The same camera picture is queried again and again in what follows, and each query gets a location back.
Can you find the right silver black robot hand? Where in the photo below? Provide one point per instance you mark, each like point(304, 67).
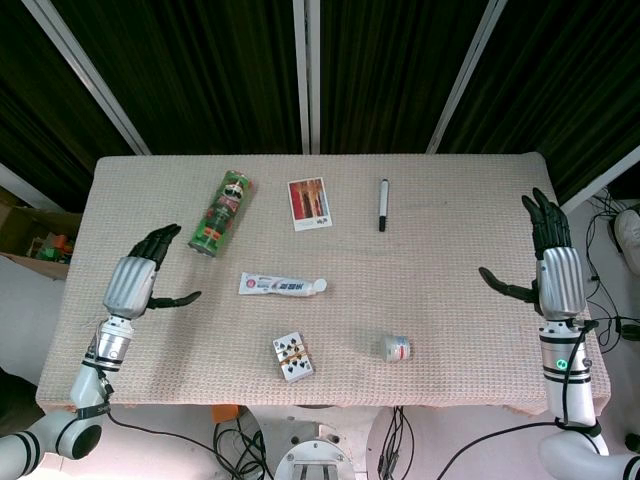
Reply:
point(560, 280)

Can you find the small white plastic jar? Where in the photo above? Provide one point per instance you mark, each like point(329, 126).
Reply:
point(396, 348)

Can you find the white toothpaste tube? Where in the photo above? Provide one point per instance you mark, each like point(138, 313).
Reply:
point(272, 285)

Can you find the white black marker pen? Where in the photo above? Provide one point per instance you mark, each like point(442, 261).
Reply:
point(384, 200)

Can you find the orange plastic object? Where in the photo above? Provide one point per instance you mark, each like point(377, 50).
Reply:
point(224, 414)

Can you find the rubber-banded playing card deck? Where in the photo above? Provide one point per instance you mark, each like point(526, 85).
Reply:
point(294, 357)

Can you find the white screen frame post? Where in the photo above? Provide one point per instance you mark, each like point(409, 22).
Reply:
point(306, 75)
point(465, 75)
point(600, 182)
point(22, 187)
point(90, 80)

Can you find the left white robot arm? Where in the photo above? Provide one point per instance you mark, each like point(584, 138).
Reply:
point(90, 385)

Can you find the red photo card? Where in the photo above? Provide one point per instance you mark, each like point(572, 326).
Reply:
point(309, 205)

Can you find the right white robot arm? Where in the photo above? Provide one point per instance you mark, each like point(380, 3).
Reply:
point(570, 395)

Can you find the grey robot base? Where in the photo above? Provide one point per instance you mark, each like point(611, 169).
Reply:
point(317, 452)

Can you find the cardboard box with clutter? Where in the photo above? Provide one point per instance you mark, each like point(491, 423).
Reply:
point(35, 240)

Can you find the beige woven tablecloth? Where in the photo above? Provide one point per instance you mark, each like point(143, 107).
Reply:
point(350, 310)

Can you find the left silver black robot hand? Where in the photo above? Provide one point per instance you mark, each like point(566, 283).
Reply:
point(127, 282)

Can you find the white shoe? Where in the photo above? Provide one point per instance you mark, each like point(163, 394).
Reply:
point(629, 240)

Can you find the green chips can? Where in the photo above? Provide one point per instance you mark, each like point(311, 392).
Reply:
point(222, 212)

